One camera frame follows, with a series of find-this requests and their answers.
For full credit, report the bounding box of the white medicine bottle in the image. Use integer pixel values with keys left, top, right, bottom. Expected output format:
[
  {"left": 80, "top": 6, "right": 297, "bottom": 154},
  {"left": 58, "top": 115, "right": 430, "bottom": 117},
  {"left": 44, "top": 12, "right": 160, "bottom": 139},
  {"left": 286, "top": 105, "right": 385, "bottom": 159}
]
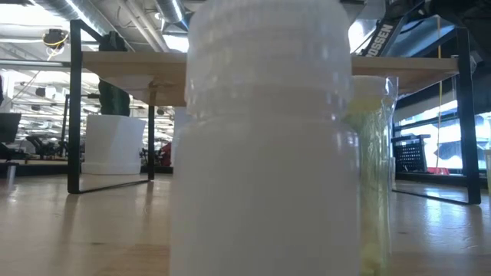
[{"left": 169, "top": 0, "right": 361, "bottom": 276}]

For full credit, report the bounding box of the red chair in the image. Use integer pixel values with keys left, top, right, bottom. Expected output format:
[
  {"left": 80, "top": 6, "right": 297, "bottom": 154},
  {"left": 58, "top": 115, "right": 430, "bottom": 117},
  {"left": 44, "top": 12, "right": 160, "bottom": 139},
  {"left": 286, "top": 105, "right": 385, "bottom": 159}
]
[{"left": 158, "top": 142, "right": 173, "bottom": 167}]

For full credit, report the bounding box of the white faceted plant pot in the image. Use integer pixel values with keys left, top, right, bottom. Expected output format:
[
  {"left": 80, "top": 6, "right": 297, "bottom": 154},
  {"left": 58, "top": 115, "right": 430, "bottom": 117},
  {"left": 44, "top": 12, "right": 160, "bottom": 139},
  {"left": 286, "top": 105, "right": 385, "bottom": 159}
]
[{"left": 80, "top": 113, "right": 148, "bottom": 176}]

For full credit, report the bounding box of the green cactus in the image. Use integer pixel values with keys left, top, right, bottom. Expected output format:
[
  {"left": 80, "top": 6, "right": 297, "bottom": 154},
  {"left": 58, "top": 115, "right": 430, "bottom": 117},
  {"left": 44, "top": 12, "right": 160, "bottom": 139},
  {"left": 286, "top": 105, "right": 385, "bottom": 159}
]
[{"left": 97, "top": 30, "right": 132, "bottom": 117}]

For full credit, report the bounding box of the black perforated crate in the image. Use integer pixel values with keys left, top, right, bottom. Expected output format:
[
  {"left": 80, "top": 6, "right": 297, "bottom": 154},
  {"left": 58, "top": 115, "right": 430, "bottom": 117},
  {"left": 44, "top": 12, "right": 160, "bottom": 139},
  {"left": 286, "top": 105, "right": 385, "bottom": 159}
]
[{"left": 390, "top": 133, "right": 431, "bottom": 174}]

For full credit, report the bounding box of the black office chair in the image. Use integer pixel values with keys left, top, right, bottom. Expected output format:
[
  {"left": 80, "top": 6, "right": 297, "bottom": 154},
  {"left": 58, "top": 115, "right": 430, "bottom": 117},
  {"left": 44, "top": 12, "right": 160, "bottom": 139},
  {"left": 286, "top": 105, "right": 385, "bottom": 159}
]
[{"left": 25, "top": 136, "right": 68, "bottom": 159}]

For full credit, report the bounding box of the black monitor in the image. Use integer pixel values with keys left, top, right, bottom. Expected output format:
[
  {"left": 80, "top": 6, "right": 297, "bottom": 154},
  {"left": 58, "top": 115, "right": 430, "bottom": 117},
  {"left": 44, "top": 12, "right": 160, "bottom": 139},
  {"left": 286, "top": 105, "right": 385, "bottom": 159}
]
[{"left": 0, "top": 113, "right": 22, "bottom": 144}]

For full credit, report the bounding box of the grey metal leg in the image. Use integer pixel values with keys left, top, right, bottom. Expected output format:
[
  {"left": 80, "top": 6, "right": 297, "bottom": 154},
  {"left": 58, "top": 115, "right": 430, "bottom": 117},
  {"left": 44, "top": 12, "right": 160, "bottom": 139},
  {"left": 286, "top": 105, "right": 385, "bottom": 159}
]
[{"left": 5, "top": 164, "right": 17, "bottom": 189}]

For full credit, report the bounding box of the wooden shelf with black frame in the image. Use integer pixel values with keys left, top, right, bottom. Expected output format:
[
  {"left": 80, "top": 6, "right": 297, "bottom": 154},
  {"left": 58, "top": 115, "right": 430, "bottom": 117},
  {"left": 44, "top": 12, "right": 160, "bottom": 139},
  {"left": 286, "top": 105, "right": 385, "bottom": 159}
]
[{"left": 67, "top": 19, "right": 483, "bottom": 206}]

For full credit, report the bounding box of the yellow hanging cable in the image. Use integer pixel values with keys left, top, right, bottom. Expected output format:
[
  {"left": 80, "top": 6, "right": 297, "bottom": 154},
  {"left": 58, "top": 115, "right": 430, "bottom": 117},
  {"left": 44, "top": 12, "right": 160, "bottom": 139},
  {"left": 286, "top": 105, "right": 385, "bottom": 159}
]
[{"left": 436, "top": 17, "right": 444, "bottom": 169}]

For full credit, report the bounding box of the large rectangular metal duct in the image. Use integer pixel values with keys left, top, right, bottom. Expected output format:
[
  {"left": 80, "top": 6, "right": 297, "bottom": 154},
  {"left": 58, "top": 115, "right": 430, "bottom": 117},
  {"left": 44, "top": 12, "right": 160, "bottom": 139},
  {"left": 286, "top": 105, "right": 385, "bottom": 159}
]
[{"left": 348, "top": 0, "right": 461, "bottom": 55}]

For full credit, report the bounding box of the black hanging cord reel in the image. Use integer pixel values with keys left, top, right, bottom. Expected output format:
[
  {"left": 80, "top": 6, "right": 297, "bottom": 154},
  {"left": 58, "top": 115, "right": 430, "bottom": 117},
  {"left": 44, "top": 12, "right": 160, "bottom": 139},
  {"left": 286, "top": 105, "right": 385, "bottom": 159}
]
[{"left": 41, "top": 28, "right": 71, "bottom": 50}]

